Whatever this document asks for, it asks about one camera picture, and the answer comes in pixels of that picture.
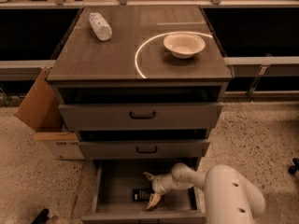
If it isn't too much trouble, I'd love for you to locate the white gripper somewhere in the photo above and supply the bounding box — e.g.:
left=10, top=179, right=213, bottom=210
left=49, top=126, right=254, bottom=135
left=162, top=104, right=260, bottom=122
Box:
left=143, top=172, right=172, bottom=210

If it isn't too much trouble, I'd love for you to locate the black rxbar chocolate bar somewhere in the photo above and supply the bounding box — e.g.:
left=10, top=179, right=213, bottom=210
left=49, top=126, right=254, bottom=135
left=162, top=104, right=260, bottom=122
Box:
left=133, top=189, right=153, bottom=202

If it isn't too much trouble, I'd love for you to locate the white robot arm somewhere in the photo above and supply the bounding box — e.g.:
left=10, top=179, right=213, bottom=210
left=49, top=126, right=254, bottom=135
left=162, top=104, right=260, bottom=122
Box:
left=143, top=163, right=265, bottom=224

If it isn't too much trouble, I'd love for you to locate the bottom grey drawer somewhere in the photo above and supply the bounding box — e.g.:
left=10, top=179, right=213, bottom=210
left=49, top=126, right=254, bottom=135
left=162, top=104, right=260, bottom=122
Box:
left=81, top=158, right=206, bottom=224

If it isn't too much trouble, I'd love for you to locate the grey drawer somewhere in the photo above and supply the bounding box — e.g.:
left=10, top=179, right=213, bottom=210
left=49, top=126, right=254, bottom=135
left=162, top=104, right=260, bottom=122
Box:
left=78, top=139, right=209, bottom=160
left=81, top=158, right=206, bottom=224
left=59, top=103, right=222, bottom=131

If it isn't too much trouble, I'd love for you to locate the middle grey drawer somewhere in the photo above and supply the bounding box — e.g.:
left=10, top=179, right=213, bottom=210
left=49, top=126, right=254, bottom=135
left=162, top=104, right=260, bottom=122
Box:
left=78, top=139, right=209, bottom=160

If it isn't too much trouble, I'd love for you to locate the top grey drawer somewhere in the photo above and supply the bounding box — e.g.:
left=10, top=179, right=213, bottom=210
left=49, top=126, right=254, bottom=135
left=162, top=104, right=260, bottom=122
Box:
left=59, top=103, right=222, bottom=131

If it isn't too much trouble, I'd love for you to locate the grey drawer cabinet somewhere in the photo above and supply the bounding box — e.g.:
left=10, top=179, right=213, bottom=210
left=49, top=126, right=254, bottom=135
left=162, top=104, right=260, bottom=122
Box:
left=46, top=5, right=234, bottom=166

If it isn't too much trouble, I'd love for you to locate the black object on floor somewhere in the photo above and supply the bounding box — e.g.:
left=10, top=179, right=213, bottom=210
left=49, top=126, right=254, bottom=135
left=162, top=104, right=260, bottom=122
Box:
left=31, top=209, right=49, bottom=224

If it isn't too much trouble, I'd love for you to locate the brown cardboard box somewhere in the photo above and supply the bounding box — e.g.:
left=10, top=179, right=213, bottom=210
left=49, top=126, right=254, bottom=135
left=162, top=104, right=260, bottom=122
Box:
left=15, top=67, right=83, bottom=160

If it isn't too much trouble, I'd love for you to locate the black chair caster wheel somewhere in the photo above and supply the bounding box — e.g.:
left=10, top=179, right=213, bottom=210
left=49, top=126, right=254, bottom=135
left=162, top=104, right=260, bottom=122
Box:
left=288, top=158, right=299, bottom=175

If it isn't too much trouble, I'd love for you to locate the white paper bowl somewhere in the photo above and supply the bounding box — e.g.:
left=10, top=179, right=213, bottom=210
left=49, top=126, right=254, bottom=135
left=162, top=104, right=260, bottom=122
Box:
left=164, top=33, right=206, bottom=59

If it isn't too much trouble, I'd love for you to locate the metal railing frame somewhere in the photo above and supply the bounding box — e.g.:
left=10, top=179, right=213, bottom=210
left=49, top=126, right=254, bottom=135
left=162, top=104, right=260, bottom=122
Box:
left=0, top=0, right=299, bottom=99

